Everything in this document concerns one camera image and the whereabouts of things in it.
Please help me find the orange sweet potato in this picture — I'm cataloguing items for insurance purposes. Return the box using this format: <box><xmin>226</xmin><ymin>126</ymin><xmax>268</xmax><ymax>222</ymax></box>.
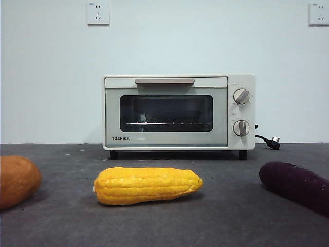
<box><xmin>0</xmin><ymin>155</ymin><xmax>42</xmax><ymax>211</ymax></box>

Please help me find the white wall socket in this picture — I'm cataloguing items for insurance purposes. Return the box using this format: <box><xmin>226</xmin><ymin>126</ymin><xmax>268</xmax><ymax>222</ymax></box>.
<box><xmin>86</xmin><ymin>2</ymin><xmax>111</xmax><ymax>26</ymax></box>
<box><xmin>308</xmin><ymin>2</ymin><xmax>329</xmax><ymax>26</ymax></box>

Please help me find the purple eggplant with green stem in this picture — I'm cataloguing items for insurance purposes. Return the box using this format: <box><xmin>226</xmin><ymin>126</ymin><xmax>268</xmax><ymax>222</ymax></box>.
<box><xmin>259</xmin><ymin>161</ymin><xmax>329</xmax><ymax>214</ymax></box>

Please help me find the yellow corn cob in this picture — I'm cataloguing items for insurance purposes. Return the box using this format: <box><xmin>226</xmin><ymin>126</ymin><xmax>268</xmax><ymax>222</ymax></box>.
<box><xmin>93</xmin><ymin>166</ymin><xmax>204</xmax><ymax>206</ymax></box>

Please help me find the glass oven door with handle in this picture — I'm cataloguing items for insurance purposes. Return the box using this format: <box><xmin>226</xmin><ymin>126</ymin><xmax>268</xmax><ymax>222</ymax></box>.
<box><xmin>104</xmin><ymin>76</ymin><xmax>228</xmax><ymax>148</ymax></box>

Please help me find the beige oven knob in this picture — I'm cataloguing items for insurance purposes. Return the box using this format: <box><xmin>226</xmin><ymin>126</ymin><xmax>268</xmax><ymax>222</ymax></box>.
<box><xmin>233</xmin><ymin>119</ymin><xmax>251</xmax><ymax>137</ymax></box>
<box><xmin>233</xmin><ymin>87</ymin><xmax>251</xmax><ymax>105</ymax></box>

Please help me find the metal wire oven rack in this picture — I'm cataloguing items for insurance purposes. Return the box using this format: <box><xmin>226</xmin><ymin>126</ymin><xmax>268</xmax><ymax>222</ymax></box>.
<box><xmin>125</xmin><ymin>120</ymin><xmax>208</xmax><ymax>127</ymax></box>

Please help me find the white Toshiba toaster oven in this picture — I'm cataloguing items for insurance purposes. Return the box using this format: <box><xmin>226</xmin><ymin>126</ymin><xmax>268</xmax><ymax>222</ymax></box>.
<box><xmin>102</xmin><ymin>74</ymin><xmax>257</xmax><ymax>161</ymax></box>

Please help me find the black power cord with plug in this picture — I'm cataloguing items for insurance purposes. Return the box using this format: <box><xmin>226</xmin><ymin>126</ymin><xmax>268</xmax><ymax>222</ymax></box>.
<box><xmin>254</xmin><ymin>124</ymin><xmax>281</xmax><ymax>150</ymax></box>

